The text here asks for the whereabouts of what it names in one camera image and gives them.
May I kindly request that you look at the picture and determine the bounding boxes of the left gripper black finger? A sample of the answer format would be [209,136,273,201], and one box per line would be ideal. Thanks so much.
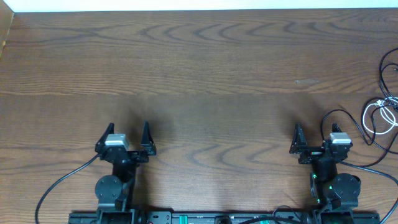
[95,123,114,153]
[141,121,157,156]

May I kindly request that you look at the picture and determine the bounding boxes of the white cable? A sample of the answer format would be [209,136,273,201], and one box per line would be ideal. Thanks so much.
[363,96,398,136]

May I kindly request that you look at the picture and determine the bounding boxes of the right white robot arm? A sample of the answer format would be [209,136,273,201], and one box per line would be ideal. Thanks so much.
[289,124,361,224]

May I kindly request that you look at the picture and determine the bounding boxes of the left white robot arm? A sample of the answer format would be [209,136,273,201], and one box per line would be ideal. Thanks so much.
[93,121,157,224]

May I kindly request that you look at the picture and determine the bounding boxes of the left camera black cable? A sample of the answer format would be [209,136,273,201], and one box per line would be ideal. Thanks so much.
[34,154,102,224]

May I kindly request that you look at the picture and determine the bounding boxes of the camera black cable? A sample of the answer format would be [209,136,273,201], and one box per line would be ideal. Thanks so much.
[34,154,102,224]
[338,160,398,224]

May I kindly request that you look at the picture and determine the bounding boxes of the right camera black cable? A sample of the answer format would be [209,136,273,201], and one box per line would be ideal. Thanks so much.
[338,160,398,224]

